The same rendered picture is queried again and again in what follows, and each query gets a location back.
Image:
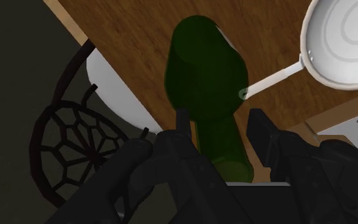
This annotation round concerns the dark wrought iron chair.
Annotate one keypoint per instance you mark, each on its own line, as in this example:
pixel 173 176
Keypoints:
pixel 79 145

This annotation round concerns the dark green glass bottle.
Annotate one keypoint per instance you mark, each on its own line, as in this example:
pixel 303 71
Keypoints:
pixel 203 77

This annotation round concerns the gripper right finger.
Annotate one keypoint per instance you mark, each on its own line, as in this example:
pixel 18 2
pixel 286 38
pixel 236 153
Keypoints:
pixel 315 173

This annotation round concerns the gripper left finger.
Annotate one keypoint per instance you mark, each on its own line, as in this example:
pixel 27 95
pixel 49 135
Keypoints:
pixel 172 161

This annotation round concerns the white frying pan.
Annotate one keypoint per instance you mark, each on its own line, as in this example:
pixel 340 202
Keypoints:
pixel 343 40

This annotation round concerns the white vented appliance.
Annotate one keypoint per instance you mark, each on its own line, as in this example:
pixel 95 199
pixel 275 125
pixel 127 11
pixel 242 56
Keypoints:
pixel 357 131

